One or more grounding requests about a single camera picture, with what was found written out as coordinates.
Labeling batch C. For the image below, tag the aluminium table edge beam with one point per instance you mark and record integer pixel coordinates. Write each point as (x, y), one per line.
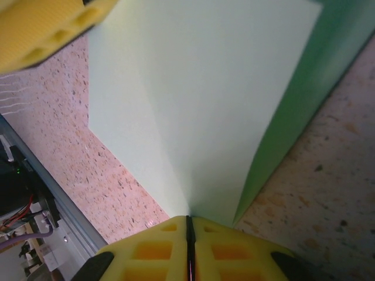
(70, 213)

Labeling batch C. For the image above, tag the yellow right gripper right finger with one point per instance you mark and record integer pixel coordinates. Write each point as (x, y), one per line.
(234, 257)

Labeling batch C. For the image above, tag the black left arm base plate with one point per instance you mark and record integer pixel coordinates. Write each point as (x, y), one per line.
(51, 210)

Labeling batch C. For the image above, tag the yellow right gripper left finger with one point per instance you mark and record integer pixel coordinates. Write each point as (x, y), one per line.
(152, 257)

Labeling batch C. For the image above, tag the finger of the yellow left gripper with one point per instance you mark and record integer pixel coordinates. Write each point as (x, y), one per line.
(35, 26)

